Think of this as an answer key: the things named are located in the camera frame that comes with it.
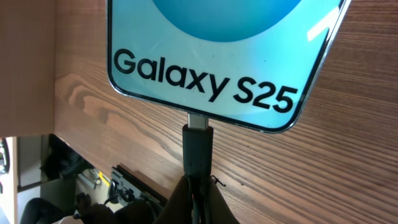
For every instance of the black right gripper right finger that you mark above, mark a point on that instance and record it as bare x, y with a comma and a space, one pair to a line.
216, 208

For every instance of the blue Galaxy smartphone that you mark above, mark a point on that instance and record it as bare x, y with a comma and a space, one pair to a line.
248, 63

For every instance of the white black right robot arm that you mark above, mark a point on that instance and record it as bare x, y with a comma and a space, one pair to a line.
39, 210

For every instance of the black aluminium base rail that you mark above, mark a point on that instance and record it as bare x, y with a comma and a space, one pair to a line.
126, 189

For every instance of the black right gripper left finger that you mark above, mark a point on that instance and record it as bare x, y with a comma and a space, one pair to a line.
178, 209

